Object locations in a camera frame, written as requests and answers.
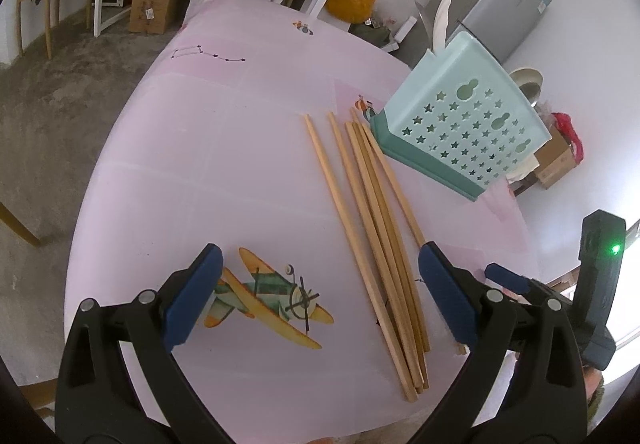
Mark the black-seat wooden chair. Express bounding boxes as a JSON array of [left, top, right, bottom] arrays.
[[0, 200, 60, 425]]

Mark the pink printed tablecloth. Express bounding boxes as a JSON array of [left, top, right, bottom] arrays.
[[64, 0, 543, 440]]

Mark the open cardboard box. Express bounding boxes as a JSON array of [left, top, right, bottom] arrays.
[[532, 129, 576, 189]]

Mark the brown cardboard box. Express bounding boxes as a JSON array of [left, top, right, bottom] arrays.
[[128, 0, 183, 34]]

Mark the white round rice spoon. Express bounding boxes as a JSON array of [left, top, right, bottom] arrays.
[[509, 68, 543, 89]]

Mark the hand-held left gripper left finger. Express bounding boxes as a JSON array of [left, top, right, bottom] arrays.
[[55, 243, 236, 444]]

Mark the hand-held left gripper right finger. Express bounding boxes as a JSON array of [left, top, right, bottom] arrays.
[[410, 241, 588, 444]]

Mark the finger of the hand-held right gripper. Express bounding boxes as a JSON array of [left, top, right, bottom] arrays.
[[484, 263, 578, 319]]

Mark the long-handled metal spoon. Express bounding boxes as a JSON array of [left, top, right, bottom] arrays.
[[415, 0, 436, 52]]

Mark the teal star-hole utensil holder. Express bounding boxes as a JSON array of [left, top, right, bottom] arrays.
[[370, 31, 553, 201]]

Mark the white plastic spoon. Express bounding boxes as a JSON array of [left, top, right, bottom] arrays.
[[432, 0, 454, 49]]

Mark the small red bag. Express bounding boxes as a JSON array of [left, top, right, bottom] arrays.
[[551, 112, 584, 163]]

